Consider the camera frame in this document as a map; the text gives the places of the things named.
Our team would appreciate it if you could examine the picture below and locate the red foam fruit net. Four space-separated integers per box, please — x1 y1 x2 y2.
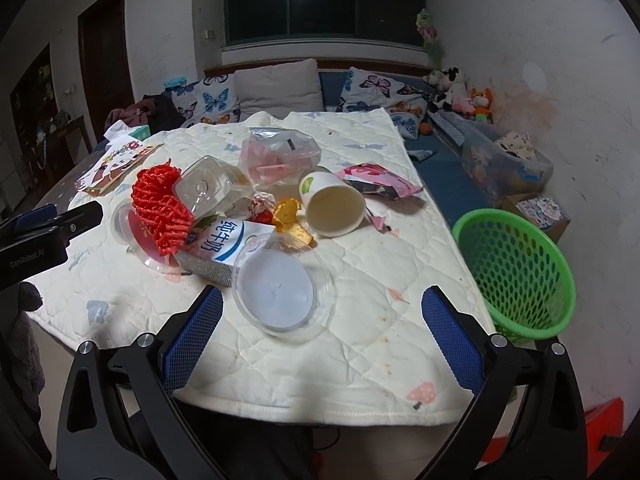
131 160 194 257

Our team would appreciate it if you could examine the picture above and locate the clear juice bottle yellow label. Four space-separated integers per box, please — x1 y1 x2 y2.
172 155 254 220

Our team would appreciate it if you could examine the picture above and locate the blue white milk carton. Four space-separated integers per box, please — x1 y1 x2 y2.
175 216 276 287

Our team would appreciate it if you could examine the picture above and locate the clear round plastic lid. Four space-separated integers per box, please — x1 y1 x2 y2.
231 233 336 344

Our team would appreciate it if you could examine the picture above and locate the red white candy wrapper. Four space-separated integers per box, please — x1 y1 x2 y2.
248 192 277 224

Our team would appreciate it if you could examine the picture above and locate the clear plastic bag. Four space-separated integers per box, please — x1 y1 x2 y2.
239 127 321 186

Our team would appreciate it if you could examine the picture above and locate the orange yellow wrapper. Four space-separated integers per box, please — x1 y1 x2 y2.
272 197 314 247

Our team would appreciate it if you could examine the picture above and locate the white paper cup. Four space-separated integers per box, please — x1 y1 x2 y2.
298 167 366 237

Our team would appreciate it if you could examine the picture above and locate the pink snack wrapper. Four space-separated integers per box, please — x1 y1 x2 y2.
336 162 422 200

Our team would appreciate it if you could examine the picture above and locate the red bottom plastic cup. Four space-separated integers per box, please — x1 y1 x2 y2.
111 200 178 274

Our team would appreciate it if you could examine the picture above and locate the left gloved hand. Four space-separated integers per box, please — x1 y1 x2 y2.
1 282 46 412

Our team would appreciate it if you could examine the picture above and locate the red plastic stool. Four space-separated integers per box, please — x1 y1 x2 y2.
475 388 627 479

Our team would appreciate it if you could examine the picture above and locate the colourful picture book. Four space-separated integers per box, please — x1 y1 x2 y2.
75 138 160 196

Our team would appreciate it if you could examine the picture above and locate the green tissue box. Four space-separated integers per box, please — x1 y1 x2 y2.
127 125 151 141

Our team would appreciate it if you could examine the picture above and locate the green plastic waste basket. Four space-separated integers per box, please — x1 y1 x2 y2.
452 208 576 342

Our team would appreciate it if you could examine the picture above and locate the dark clothes pile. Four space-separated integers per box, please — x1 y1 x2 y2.
104 94 186 134

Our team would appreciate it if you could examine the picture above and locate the left butterfly pillow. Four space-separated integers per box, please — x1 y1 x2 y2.
169 75 241 128

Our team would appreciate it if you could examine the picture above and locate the butterfly pillow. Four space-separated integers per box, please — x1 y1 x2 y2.
335 67 431 141
169 75 241 128

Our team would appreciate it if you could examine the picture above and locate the cardboard box with cards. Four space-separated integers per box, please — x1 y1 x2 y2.
501 193 570 243

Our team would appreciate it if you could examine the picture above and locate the grey pillow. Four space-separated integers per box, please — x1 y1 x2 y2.
233 58 324 122

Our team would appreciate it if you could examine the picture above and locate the pink torn wrapper strip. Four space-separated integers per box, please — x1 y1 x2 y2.
366 208 392 233

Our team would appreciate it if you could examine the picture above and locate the clear plastic storage bin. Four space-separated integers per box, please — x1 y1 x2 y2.
430 112 553 205

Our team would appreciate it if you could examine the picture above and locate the blue sofa mattress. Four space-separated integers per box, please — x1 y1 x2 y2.
319 69 492 228

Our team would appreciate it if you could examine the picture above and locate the orange fox plush toy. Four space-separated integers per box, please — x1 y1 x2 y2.
471 88 494 124

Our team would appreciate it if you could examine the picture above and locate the pink plush toy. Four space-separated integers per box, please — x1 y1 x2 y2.
451 94 475 117

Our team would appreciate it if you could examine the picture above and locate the dark window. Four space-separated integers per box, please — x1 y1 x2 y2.
224 0 425 46

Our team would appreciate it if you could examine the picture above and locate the cow plush toy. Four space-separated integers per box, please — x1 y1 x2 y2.
422 66 468 113

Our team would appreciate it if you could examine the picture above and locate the right butterfly pillow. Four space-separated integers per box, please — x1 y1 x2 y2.
335 67 431 141

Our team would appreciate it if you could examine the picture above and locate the hanging flower decoration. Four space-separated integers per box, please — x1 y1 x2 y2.
416 9 445 68

